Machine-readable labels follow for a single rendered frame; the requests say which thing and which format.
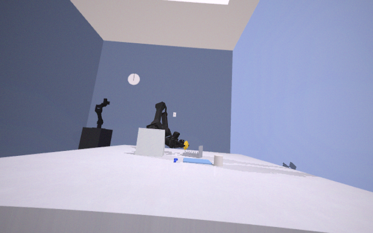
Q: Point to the yellow plate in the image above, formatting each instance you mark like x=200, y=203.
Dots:
x=186, y=145

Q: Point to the light blue flat mat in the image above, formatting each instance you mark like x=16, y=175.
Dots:
x=197, y=161

